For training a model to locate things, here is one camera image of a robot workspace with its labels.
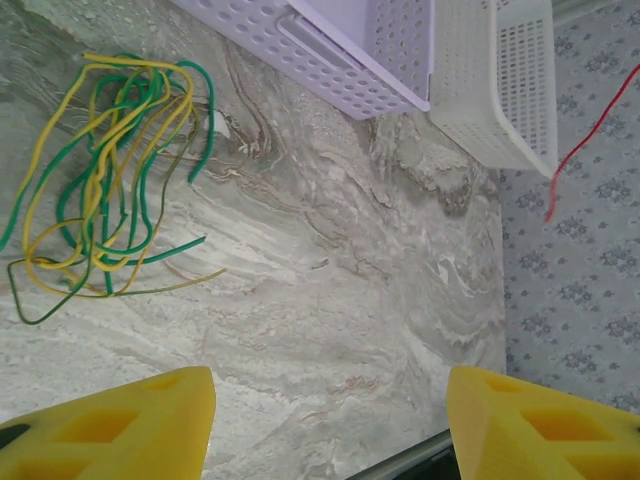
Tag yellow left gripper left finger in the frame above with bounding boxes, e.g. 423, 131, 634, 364
0, 365, 217, 480

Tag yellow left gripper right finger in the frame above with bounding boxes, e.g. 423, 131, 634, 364
445, 365, 640, 480

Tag bundle of coloured wires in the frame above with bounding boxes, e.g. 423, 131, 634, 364
7, 94, 229, 326

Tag yellow green striped cable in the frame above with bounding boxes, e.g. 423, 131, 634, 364
0, 52, 219, 301
0, 52, 207, 296

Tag thin red cable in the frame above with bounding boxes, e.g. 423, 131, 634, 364
543, 63, 640, 224

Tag white perforated plastic basket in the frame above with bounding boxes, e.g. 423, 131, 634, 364
428, 0, 559, 179

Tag purple perforated plastic basket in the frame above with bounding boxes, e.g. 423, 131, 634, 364
169, 0, 435, 120

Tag aluminium front frame rail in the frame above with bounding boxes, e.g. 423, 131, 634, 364
344, 428, 459, 480

